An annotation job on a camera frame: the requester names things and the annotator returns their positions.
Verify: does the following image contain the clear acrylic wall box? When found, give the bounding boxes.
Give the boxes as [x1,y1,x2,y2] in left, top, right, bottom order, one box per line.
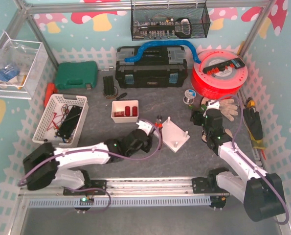
[0,32,48,100]

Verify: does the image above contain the white perforated basket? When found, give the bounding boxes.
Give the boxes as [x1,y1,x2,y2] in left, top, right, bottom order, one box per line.
[32,94,89,147]

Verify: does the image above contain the grey slotted cable duct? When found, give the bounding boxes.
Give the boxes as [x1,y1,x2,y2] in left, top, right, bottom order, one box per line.
[28,196,211,208]

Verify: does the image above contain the yellow rod in corner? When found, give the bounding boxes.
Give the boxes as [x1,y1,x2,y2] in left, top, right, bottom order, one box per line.
[237,41,245,55]

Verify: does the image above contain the black socket rail orange clips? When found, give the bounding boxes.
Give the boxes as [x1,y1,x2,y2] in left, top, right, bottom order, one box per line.
[202,58,245,75]

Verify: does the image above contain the white peg base plate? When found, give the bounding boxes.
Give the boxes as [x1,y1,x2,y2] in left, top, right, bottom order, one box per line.
[162,117,190,153]

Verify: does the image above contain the black wire mesh shelf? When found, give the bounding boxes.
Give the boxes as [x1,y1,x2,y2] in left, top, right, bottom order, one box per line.
[131,0,210,41]

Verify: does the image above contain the black device in basket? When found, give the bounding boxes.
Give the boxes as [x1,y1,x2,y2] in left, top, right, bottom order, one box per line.
[56,105,83,139]

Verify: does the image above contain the yellow black tool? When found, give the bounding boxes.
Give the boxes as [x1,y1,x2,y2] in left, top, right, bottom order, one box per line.
[245,97,255,109]

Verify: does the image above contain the blue corrugated hose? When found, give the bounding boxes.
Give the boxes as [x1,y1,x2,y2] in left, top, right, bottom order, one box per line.
[124,40,201,65]

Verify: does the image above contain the green plastic tool case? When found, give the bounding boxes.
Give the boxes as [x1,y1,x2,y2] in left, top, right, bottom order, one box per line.
[54,61,98,90]

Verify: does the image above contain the orange tool handle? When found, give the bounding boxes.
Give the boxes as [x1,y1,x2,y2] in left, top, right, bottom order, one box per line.
[44,83,58,107]

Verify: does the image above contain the white plastic parts bin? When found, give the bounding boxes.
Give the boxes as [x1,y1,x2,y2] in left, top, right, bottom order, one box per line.
[111,100,139,123]

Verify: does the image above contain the orange handled cutting pliers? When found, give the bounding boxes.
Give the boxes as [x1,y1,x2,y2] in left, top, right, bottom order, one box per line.
[155,115,163,150]

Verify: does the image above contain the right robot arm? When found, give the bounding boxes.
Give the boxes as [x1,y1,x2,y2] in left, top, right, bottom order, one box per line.
[191,105,290,224]

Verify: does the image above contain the solder wire spool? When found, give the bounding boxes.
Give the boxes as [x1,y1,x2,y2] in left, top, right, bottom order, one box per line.
[183,89,197,105]

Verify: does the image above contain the orange pneumatic tubing reel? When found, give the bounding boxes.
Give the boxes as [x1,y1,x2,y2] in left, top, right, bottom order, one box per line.
[191,49,248,99]

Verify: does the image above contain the black yellow work glove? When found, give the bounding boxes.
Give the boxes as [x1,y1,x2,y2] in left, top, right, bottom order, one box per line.
[243,108,265,149]

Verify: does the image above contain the green brass pipe fitting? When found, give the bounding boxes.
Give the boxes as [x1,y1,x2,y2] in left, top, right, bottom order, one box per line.
[189,104,207,112]

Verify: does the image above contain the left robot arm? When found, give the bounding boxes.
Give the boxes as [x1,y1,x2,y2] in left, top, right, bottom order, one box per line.
[17,119,159,191]

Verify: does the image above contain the large red spring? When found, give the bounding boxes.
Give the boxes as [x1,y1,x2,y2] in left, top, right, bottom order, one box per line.
[132,106,138,117]
[125,106,131,117]

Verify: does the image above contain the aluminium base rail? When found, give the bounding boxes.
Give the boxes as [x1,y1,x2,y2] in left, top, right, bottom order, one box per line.
[19,178,234,196]

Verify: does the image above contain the black plastic toolbox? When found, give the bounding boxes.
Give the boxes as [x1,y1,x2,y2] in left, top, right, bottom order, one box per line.
[115,46,188,89]

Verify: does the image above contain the white knit work glove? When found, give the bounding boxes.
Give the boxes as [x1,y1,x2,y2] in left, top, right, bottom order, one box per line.
[201,97,238,121]

